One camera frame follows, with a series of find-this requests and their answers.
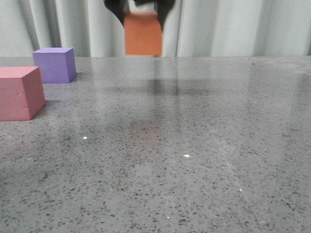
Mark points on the purple foam cube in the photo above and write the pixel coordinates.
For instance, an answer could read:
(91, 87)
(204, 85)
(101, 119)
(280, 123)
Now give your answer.
(57, 65)

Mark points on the orange foam cube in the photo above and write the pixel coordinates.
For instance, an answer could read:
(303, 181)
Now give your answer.
(142, 34)

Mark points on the pink foam cube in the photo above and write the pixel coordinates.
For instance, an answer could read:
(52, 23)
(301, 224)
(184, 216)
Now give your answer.
(21, 93)

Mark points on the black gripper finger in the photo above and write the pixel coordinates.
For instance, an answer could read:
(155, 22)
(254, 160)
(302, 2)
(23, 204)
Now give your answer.
(120, 8)
(163, 7)

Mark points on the grey-green curtain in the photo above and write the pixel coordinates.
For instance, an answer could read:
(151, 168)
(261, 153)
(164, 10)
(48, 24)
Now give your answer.
(192, 28)

